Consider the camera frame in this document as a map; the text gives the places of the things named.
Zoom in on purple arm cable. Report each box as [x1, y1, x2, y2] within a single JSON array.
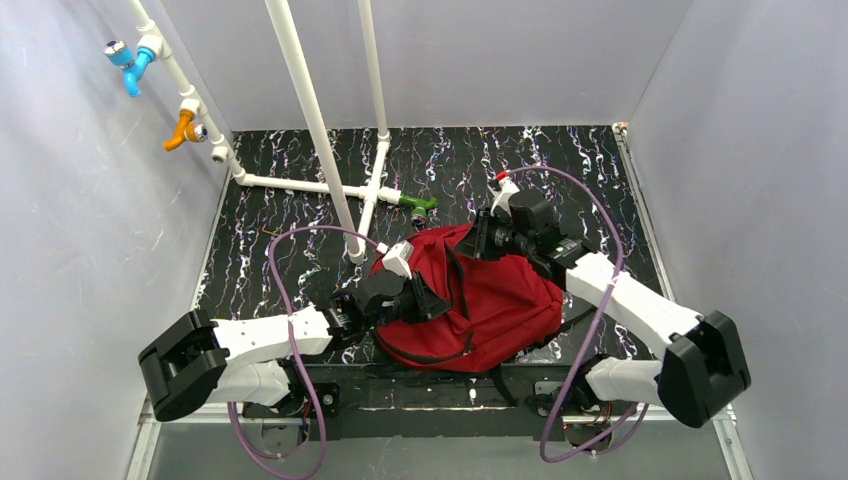
[[496, 165, 651, 464], [227, 225, 392, 480]]

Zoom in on orange faucet valve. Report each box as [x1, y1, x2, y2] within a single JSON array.
[[163, 109, 208, 152]]

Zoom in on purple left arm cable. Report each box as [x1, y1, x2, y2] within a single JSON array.
[[227, 225, 392, 480]]

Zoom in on blue faucet valve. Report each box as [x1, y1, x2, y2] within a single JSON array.
[[103, 35, 164, 97]]

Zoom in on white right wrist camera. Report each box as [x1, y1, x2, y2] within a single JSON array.
[[487, 170, 519, 216]]

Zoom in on red student backpack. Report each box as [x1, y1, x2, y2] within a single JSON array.
[[375, 225, 588, 407]]

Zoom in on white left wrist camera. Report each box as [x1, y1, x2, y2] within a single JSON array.
[[381, 240, 414, 279]]

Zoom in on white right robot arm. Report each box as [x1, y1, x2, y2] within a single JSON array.
[[456, 191, 752, 428]]

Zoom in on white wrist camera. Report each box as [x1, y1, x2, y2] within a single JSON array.
[[487, 170, 519, 216], [381, 240, 414, 279]]

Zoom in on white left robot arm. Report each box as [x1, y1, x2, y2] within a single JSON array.
[[138, 270, 452, 422]]

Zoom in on white PVC pipe frame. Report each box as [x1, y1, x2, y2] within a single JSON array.
[[128, 1, 390, 264]]

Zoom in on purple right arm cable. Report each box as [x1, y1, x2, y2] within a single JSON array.
[[496, 165, 651, 464]]

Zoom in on aluminium rail frame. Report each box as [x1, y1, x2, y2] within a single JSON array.
[[127, 405, 753, 479]]

